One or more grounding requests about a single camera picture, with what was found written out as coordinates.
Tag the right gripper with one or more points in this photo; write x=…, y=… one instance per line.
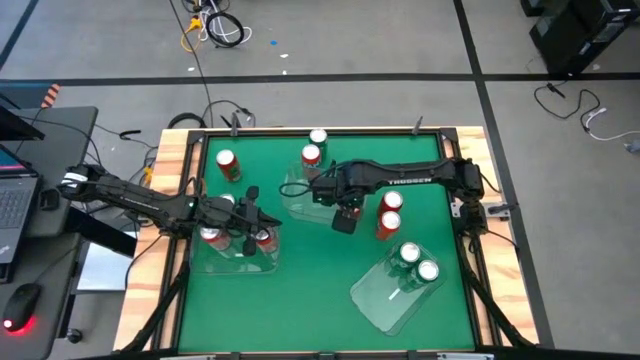
x=350, y=187

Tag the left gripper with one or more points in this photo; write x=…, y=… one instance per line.
x=225, y=212

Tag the orange Fanta soda can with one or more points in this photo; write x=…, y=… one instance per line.
x=212, y=235
x=230, y=169
x=311, y=155
x=268, y=242

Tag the clear plastic bin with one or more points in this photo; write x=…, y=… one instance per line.
x=225, y=265
x=300, y=210
x=380, y=305

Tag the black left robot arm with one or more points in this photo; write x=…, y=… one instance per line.
x=130, y=199

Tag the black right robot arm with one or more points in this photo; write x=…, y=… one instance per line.
x=415, y=174

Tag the green table mat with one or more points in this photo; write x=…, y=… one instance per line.
x=250, y=320

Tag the yellow connector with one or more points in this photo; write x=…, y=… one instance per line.
x=148, y=175

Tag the black desk beam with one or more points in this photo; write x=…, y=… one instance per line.
x=100, y=235

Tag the white board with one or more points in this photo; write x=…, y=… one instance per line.
x=100, y=265

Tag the small black desk device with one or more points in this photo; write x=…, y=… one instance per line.
x=49, y=199

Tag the grey desk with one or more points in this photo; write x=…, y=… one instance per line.
x=60, y=145

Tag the black round knob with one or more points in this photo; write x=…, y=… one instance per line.
x=75, y=336

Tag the orange black striped marker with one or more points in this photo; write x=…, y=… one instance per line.
x=51, y=95

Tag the black laptop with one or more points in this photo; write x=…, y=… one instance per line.
x=15, y=210

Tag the black computer mouse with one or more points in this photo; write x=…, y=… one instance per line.
x=21, y=304

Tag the black monitor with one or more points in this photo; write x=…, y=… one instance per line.
x=15, y=129

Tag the black computer cases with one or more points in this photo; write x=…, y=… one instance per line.
x=575, y=35

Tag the grey blue floor object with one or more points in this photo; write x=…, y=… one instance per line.
x=633, y=146

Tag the black aluminium table frame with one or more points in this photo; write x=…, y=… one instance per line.
x=380, y=131

